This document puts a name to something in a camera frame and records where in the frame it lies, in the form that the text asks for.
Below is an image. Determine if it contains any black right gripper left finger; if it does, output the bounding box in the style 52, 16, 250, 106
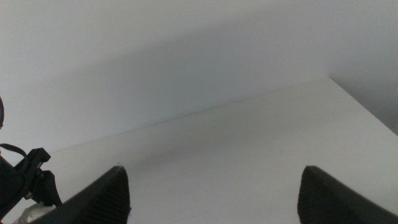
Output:
29, 165, 131, 224

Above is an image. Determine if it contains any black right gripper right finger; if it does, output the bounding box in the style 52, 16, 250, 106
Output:
297, 165, 398, 224

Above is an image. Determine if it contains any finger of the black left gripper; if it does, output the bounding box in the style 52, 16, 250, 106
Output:
30, 170, 63, 207

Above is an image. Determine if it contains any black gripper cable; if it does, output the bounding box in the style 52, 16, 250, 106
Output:
0, 142, 29, 161

